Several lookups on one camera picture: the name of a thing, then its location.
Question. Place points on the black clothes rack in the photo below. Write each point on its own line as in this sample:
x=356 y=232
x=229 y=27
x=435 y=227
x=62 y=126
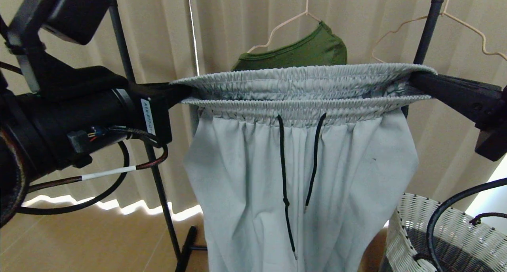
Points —
x=122 y=46

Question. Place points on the pale grey shorts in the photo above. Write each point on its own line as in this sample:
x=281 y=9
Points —
x=336 y=177

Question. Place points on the green long-sleeved shirt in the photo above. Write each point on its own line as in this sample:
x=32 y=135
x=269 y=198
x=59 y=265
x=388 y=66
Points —
x=313 y=50

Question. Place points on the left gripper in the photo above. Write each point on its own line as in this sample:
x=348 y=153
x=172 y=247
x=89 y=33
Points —
x=79 y=117

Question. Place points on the white laundry basket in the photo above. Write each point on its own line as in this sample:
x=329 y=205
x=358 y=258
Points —
x=459 y=232

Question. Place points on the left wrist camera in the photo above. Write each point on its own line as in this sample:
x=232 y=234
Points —
x=75 y=10

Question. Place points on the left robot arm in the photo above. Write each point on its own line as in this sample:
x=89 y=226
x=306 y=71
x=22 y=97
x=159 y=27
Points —
x=8 y=165

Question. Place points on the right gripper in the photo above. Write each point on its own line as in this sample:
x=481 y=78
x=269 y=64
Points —
x=493 y=143

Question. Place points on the pink clothes hanger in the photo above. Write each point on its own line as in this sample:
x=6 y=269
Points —
x=467 y=26
x=277 y=28

